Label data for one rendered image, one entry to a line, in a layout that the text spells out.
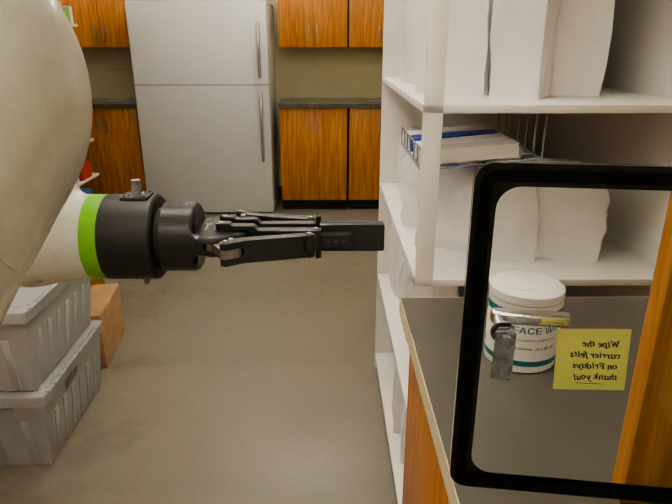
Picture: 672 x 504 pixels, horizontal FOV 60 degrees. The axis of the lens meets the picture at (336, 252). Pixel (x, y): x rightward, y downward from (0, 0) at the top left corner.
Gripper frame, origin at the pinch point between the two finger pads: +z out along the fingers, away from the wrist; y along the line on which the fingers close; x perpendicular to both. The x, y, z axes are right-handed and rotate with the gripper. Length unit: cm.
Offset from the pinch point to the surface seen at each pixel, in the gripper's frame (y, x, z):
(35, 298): 126, 63, -104
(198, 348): 207, 128, -69
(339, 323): 234, 128, 5
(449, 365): 33, 36, 20
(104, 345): 189, 116, -109
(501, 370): -5.4, 13.7, 16.3
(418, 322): 50, 36, 17
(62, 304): 145, 74, -104
